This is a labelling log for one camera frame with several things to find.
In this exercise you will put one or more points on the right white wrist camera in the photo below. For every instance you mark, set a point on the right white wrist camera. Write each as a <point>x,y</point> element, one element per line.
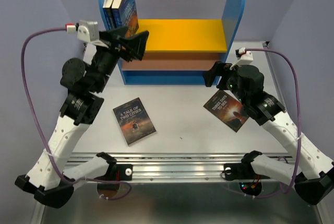
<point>244,57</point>

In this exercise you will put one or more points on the Three Days to See book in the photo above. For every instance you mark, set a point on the Three Days to See book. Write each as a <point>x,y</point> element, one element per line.
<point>227,109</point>

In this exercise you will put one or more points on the Animal Farm book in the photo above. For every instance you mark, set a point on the Animal Farm book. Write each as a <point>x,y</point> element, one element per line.
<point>107,9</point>

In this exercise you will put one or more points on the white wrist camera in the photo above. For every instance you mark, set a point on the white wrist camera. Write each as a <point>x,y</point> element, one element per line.
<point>86,31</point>
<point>244,57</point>

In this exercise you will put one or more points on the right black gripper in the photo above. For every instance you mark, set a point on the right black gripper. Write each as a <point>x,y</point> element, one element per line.
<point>217,69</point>

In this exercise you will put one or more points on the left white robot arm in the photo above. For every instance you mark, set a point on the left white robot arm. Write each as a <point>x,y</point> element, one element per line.
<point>49,181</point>

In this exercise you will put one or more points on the A Tale of Two Cities book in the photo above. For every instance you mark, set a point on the A Tale of Two Cities book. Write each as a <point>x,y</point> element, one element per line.
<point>134,121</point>

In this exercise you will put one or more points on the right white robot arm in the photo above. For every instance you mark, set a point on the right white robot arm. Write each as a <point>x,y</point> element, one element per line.
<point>313,180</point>

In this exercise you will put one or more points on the aluminium mounting rail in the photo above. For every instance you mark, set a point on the aluminium mounting rail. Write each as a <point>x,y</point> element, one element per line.
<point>148,168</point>

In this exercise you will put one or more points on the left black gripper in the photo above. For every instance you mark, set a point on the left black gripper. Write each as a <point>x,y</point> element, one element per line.
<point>136,43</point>

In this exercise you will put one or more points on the blue yellow wooden bookshelf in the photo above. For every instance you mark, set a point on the blue yellow wooden bookshelf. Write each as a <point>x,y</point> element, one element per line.
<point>178,51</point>

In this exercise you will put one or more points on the Jane Eyre book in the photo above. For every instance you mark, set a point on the Jane Eyre book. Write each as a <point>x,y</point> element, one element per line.
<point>129,17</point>

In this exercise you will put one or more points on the Nineteen Eighty-Four book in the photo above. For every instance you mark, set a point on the Nineteen Eighty-Four book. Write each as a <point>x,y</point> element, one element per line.
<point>116,14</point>

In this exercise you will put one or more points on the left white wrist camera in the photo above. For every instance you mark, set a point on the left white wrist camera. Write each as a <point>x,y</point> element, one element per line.
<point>86,31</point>

